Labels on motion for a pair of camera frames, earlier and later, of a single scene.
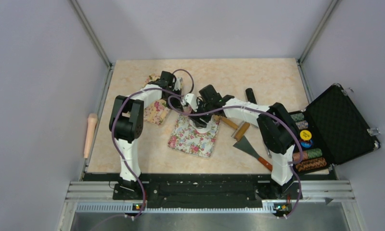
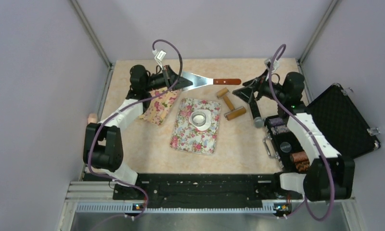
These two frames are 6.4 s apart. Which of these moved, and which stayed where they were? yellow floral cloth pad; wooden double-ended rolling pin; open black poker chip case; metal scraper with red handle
Moved: metal scraper with red handle; wooden double-ended rolling pin
Stayed: open black poker chip case; yellow floral cloth pad
